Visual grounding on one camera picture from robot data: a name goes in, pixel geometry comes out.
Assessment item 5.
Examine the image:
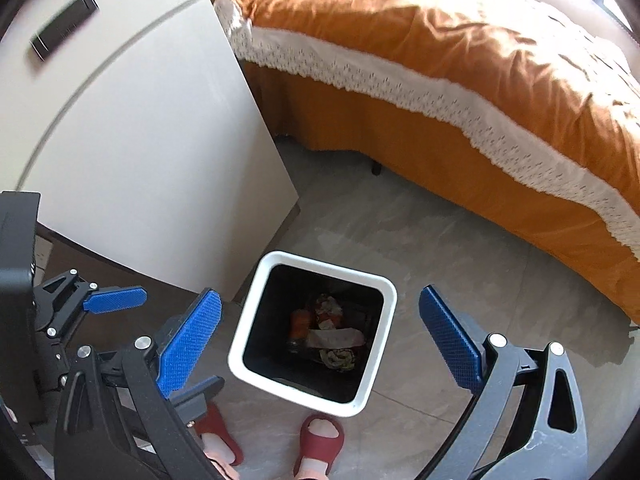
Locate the trash pile in bin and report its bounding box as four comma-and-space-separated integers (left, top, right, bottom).
288, 296, 367, 372

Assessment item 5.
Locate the left red slipper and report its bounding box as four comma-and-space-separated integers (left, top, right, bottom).
193, 402, 244, 466

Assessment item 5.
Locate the right red slipper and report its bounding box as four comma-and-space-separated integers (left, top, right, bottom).
293, 414, 345, 479

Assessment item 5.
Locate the white cabinet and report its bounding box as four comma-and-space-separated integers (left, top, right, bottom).
1, 0, 298, 299

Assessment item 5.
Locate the orange bed cover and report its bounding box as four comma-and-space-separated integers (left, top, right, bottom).
213, 0, 639, 320

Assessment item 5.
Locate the white black trash bin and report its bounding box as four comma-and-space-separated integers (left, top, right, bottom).
228, 252, 397, 418

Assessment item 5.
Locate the red slipper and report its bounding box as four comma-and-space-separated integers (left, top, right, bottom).
293, 414, 345, 479
193, 402, 244, 466

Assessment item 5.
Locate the black cabinet handle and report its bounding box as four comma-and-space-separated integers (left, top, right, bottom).
30, 0, 99, 61

